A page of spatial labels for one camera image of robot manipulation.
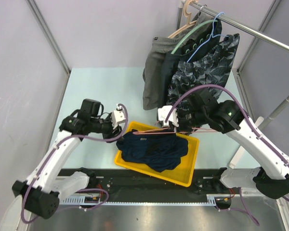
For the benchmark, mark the metal clothes rail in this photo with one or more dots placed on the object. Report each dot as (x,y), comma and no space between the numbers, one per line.
(253,32)

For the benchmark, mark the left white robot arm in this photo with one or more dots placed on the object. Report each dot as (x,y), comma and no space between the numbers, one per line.
(40,195)

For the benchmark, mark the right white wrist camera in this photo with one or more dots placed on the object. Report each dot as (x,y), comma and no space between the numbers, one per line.
(167,116)

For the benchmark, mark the green hanger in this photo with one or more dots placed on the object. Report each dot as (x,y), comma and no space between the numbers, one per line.
(189,34)

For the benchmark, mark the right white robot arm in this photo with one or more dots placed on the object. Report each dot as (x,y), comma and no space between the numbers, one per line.
(271,178)

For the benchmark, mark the blue wire hanger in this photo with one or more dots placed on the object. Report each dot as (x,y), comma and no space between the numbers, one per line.
(202,41)

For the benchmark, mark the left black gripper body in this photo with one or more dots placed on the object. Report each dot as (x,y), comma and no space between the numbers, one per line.
(104,126)

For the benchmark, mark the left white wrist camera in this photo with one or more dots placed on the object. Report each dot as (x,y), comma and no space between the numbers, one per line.
(119,116)

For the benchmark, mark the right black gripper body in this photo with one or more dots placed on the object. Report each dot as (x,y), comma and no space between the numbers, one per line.
(188,119)

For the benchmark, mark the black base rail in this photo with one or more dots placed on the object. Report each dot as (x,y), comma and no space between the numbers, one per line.
(127,187)

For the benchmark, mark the navy blue shorts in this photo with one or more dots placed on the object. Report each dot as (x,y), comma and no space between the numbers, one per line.
(159,152)

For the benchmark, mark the wooden hanger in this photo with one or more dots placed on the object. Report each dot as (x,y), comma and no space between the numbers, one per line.
(182,11)

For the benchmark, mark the grey rack pole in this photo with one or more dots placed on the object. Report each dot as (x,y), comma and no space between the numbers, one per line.
(275,113)

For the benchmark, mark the pink wire hanger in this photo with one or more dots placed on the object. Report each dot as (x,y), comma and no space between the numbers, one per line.
(167,131)

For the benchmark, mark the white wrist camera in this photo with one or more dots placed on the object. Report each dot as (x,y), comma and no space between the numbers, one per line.
(167,116)
(119,116)

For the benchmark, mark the grey sweat shorts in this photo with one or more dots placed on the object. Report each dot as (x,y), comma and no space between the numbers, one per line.
(155,59)

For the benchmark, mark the leaf patterned shorts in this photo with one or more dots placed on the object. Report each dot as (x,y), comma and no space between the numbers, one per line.
(213,68)

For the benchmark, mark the dark teal shorts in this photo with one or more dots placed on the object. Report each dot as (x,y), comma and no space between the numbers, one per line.
(168,69)

